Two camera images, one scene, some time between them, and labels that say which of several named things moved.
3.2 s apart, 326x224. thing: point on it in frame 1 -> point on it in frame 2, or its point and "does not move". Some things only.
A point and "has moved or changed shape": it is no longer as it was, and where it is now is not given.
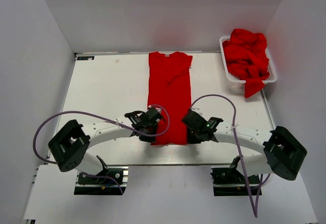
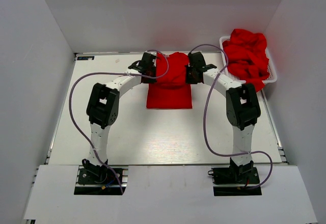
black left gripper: (147, 139) -> (151, 80)
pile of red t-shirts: (247, 57) does not move
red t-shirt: (169, 85) has moved or changed shape
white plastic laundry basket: (272, 76) does not move
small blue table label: (85, 57) does not move
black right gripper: (190, 140) -> (188, 80)
